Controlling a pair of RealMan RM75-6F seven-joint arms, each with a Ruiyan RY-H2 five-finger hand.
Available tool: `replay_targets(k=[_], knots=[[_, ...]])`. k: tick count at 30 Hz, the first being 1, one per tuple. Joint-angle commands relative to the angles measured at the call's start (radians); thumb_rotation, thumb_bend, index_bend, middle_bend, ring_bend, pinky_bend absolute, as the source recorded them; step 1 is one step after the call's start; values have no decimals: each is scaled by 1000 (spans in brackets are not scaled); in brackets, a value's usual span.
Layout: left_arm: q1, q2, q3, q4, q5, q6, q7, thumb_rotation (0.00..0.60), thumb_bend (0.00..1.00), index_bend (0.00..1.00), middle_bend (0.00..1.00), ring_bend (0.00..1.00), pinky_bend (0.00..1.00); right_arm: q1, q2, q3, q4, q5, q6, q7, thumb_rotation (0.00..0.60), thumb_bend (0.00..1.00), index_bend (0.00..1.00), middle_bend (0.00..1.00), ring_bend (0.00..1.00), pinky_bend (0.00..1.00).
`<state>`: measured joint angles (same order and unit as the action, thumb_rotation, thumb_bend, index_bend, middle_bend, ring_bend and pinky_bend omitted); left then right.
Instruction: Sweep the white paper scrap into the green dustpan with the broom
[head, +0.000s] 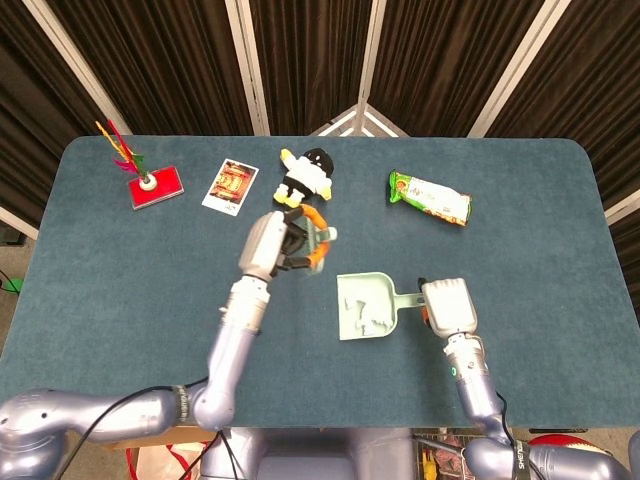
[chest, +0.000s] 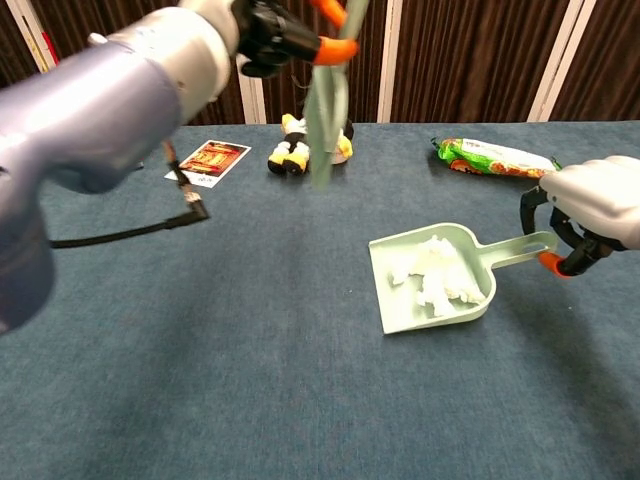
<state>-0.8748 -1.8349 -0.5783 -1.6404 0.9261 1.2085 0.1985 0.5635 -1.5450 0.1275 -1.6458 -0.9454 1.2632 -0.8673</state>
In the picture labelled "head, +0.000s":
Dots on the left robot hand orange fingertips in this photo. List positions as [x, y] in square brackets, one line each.
[262, 242]

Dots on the mint green hand broom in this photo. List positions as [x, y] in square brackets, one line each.
[332, 233]

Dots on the black and white plush toy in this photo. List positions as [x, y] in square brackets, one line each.
[306, 175]

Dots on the white paper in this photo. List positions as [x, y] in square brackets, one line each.
[372, 322]

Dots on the colourful feather shuttlecock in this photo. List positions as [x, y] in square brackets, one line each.
[146, 183]

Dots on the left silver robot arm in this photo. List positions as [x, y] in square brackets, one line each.
[230, 360]

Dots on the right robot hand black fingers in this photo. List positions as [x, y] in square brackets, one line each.
[450, 305]

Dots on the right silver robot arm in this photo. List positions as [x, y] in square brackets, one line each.
[475, 395]

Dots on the small green ball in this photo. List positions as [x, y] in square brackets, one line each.
[11, 284]

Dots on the grey robot torso base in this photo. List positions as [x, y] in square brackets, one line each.
[310, 455]

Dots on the white card with red picture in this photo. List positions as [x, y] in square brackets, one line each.
[230, 187]

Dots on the blue felt table mat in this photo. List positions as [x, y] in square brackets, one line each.
[125, 300]

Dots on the mint green dustpan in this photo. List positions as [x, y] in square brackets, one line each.
[367, 287]

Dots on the red rectangular flat box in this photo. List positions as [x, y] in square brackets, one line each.
[165, 187]

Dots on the green and white snack packet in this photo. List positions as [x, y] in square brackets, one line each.
[430, 197]

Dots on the dark pleated folding screen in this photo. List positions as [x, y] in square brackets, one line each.
[310, 50]

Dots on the brown cardboard box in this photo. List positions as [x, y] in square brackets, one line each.
[190, 435]

